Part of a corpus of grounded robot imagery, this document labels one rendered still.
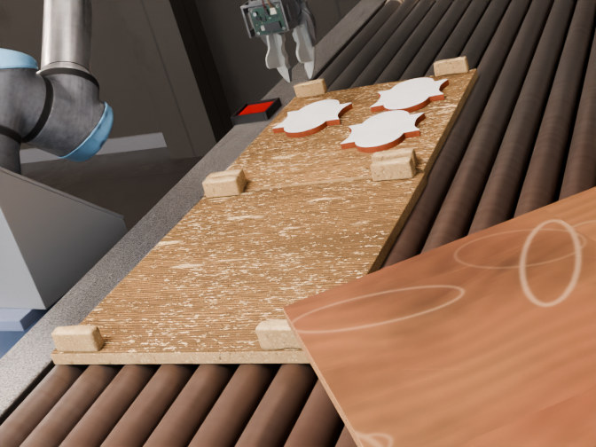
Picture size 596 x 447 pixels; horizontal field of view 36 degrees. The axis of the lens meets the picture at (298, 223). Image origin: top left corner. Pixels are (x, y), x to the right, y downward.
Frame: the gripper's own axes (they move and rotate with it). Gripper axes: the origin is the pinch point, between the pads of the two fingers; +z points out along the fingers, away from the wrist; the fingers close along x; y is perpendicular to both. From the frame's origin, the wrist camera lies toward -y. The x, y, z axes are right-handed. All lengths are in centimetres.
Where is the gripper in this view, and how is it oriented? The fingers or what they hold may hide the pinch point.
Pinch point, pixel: (299, 70)
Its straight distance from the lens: 154.5
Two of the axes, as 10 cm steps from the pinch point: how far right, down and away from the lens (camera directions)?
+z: 2.7, 8.8, 4.0
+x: 9.0, -0.9, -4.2
